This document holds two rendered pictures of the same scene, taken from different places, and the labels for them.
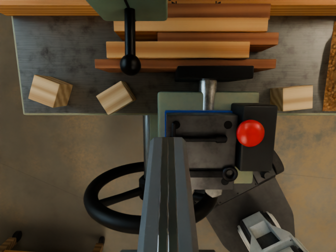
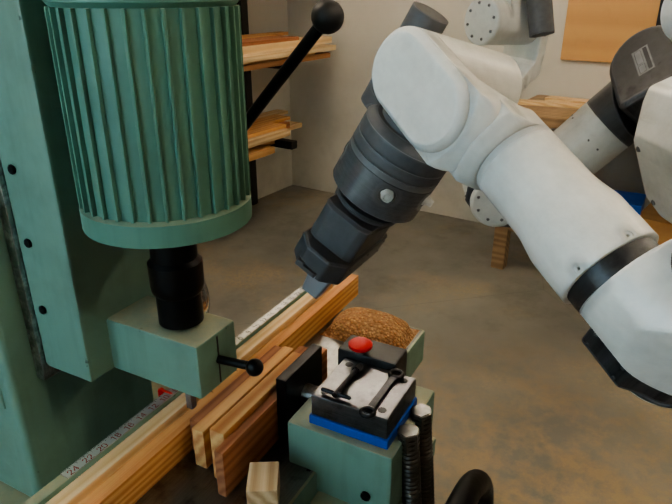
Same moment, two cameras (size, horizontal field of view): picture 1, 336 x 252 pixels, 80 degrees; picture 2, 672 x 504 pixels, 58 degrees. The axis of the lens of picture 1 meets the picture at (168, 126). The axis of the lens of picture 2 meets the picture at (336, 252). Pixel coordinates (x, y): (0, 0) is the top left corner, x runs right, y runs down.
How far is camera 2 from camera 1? 0.62 m
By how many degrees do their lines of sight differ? 71
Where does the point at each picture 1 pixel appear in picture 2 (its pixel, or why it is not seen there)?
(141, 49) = (239, 409)
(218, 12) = not seen: hidden behind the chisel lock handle
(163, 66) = (266, 407)
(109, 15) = (207, 380)
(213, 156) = (372, 380)
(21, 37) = not seen: outside the picture
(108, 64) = (228, 442)
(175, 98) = (304, 411)
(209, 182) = (397, 389)
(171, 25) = (236, 395)
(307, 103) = not seen: hidden behind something
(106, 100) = (258, 484)
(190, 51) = (270, 382)
